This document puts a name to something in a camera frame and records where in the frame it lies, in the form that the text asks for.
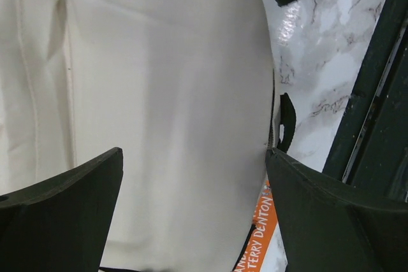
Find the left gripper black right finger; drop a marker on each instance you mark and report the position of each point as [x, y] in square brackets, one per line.
[327, 225]

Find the cream canvas backpack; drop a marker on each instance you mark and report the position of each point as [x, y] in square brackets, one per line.
[186, 88]

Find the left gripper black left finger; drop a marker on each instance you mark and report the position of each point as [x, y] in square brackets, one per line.
[62, 223]

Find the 78-Storey Treehouse book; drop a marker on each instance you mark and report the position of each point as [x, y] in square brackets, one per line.
[264, 222]

